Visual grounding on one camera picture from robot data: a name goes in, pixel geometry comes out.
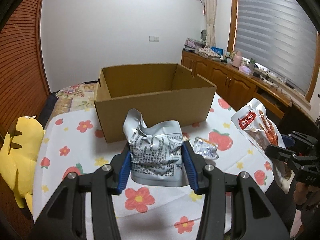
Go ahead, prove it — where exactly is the white small fan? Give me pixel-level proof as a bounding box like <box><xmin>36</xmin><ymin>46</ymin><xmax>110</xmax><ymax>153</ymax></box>
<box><xmin>201</xmin><ymin>29</ymin><xmax>207</xmax><ymax>42</ymax></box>

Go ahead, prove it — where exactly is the white strawberry print blanket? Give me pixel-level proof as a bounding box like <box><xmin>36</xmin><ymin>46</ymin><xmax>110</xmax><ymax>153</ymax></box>
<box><xmin>33</xmin><ymin>95</ymin><xmax>274</xmax><ymax>239</ymax></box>

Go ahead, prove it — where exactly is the wooden sideboard cabinet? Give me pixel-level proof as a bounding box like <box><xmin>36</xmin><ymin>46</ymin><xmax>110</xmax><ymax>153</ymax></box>
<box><xmin>181</xmin><ymin>50</ymin><xmax>293</xmax><ymax>120</ymax></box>

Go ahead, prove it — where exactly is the clear spicy chicken feet packet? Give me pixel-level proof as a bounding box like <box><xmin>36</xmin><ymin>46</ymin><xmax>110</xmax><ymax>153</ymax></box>
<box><xmin>231</xmin><ymin>98</ymin><xmax>294</xmax><ymax>194</ymax></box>

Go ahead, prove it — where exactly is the beige curtain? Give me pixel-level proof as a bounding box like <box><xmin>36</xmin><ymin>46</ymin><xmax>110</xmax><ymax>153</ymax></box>
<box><xmin>204</xmin><ymin>0</ymin><xmax>217</xmax><ymax>48</ymax></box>

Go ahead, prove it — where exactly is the floral bed quilt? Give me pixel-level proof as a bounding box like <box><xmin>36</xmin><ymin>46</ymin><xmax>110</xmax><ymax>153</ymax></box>
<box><xmin>48</xmin><ymin>81</ymin><xmax>98</xmax><ymax>121</ymax></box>

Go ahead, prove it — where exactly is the folded patterned cloth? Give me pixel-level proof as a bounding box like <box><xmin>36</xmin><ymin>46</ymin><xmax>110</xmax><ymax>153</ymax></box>
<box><xmin>195</xmin><ymin>47</ymin><xmax>221</xmax><ymax>59</ymax></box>

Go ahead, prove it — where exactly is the pink tissue box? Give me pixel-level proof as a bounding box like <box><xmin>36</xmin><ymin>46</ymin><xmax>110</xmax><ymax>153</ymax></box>
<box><xmin>239</xmin><ymin>66</ymin><xmax>252</xmax><ymax>75</ymax></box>

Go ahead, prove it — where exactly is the right hand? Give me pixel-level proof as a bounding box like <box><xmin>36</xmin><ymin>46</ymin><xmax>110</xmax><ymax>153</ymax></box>
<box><xmin>293</xmin><ymin>181</ymin><xmax>319</xmax><ymax>210</ymax></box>

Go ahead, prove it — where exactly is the pink kettle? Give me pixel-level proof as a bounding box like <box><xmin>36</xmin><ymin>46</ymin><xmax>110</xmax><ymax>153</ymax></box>
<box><xmin>232</xmin><ymin>50</ymin><xmax>242</xmax><ymax>68</ymax></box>

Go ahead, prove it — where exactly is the white wall switch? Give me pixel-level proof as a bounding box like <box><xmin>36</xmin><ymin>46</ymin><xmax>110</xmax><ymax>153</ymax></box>
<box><xmin>149</xmin><ymin>36</ymin><xmax>159</xmax><ymax>42</ymax></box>

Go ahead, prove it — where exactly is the grey zebra window blind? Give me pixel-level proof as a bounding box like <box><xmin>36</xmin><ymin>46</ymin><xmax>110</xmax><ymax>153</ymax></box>
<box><xmin>234</xmin><ymin>0</ymin><xmax>317</xmax><ymax>94</ymax></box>

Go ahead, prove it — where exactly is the brown cardboard box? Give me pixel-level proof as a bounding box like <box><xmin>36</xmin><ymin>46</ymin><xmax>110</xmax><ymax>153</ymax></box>
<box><xmin>94</xmin><ymin>63</ymin><xmax>216</xmax><ymax>143</ymax></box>

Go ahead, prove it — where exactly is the silver foil snack bag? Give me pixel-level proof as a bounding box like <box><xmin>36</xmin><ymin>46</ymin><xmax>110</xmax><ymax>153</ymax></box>
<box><xmin>123</xmin><ymin>109</ymin><xmax>187</xmax><ymax>187</ymax></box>

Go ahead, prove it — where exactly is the small orange silver packet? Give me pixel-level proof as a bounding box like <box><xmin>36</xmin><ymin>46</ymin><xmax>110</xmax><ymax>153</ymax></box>
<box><xmin>193</xmin><ymin>137</ymin><xmax>219</xmax><ymax>160</ymax></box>

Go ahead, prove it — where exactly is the yellow plush toy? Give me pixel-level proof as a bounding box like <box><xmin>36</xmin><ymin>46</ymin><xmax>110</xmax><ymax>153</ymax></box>
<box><xmin>1</xmin><ymin>116</ymin><xmax>45</xmax><ymax>211</ymax></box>

